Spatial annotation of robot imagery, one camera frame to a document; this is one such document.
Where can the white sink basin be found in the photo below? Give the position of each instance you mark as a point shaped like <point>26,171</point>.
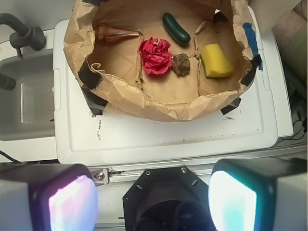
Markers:
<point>27,111</point>

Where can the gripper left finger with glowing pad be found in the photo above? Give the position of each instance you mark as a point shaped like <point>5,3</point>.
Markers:
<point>47,197</point>

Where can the aluminium extrusion rail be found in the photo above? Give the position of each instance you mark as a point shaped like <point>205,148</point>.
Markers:
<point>149,172</point>

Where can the brown paper bag tray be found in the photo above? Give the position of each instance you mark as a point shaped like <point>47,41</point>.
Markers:
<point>113,72</point>

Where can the dark green toy cucumber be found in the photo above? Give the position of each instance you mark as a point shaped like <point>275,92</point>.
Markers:
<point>175,30</point>

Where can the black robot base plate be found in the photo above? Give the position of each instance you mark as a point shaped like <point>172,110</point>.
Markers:
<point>167,201</point>

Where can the blue tape strip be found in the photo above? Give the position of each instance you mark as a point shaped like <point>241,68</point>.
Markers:
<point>252,42</point>

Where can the crumpled red paper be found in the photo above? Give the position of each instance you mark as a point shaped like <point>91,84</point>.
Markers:
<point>156,59</point>

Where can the grey faucet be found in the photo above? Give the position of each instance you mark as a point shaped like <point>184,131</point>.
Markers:
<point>23,36</point>

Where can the yellow and green sponge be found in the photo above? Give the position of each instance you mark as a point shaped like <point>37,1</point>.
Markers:
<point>214,61</point>

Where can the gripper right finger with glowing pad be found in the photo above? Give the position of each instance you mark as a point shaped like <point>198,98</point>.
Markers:
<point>260,194</point>

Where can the brown grey rock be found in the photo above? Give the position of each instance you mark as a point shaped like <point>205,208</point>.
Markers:
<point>181,64</point>

